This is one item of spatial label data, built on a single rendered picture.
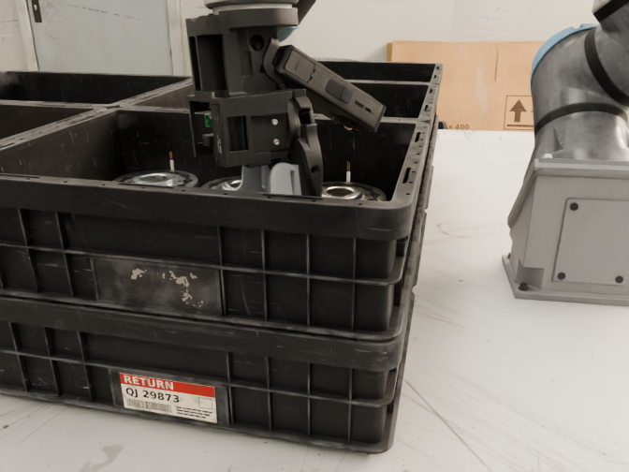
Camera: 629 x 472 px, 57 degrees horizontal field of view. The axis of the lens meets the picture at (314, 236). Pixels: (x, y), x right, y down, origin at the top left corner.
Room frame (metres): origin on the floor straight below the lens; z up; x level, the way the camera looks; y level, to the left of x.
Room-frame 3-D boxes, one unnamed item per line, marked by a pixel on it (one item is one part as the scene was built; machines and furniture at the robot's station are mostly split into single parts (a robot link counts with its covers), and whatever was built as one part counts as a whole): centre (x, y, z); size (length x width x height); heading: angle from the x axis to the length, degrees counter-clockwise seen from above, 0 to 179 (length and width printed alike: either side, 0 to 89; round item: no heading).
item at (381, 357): (0.56, 0.10, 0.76); 0.40 x 0.30 x 0.12; 77
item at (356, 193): (0.60, -0.03, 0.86); 0.05 x 0.05 x 0.01
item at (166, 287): (0.56, 0.10, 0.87); 0.40 x 0.30 x 0.11; 77
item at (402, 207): (0.56, 0.10, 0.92); 0.40 x 0.30 x 0.02; 77
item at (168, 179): (0.65, 0.19, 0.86); 0.05 x 0.05 x 0.01
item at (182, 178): (0.65, 0.19, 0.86); 0.10 x 0.10 x 0.01
